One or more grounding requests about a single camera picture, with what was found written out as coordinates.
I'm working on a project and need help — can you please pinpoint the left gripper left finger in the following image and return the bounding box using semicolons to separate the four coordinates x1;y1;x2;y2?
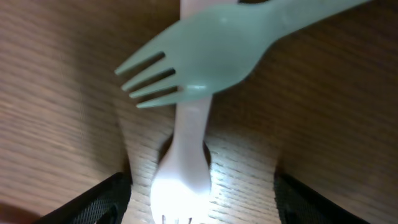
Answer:
34;172;132;224

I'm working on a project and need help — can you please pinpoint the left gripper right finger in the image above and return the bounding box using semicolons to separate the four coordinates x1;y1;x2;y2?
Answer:
274;173;369;224

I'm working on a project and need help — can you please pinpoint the white plastic fork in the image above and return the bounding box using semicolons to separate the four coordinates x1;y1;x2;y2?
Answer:
115;0;367;108

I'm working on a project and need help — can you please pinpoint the white plastic fork vertical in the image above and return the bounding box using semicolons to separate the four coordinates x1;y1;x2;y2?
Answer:
150;0;240;224

